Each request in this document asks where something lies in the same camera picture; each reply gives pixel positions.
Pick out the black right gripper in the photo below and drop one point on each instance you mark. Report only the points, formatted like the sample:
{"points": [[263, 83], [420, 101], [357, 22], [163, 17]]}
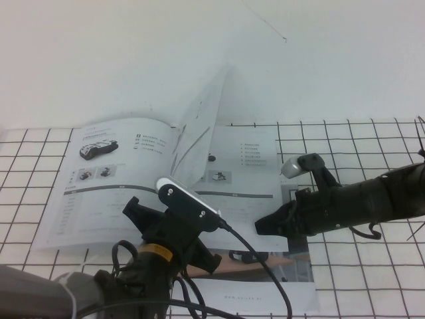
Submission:
{"points": [[318, 212]]}

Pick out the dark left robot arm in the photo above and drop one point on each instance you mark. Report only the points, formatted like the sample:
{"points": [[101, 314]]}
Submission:
{"points": [[33, 292]]}

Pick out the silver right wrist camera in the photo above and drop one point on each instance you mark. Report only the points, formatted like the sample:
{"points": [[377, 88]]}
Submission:
{"points": [[291, 169]]}

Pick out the white black-grid table cover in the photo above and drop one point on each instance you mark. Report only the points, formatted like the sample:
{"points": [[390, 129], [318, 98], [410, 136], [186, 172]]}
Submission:
{"points": [[365, 282]]}

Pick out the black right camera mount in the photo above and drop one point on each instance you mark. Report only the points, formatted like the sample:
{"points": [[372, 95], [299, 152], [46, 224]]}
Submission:
{"points": [[320, 172]]}

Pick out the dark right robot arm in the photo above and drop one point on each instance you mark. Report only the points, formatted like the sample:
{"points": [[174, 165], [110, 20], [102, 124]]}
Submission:
{"points": [[382, 196]]}

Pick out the white zip tie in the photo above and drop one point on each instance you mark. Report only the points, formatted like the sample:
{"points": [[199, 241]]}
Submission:
{"points": [[84, 264]]}

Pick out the white product catalog book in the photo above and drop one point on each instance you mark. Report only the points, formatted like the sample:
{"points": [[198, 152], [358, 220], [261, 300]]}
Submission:
{"points": [[109, 186]]}

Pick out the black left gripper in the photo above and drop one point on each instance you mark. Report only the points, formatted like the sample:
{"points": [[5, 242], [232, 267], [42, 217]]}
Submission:
{"points": [[179, 242]]}

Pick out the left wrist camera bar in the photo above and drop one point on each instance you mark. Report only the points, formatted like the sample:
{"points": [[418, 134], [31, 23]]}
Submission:
{"points": [[186, 206]]}

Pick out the brochure with photo cover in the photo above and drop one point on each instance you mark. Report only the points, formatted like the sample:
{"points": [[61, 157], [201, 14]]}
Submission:
{"points": [[245, 295]]}

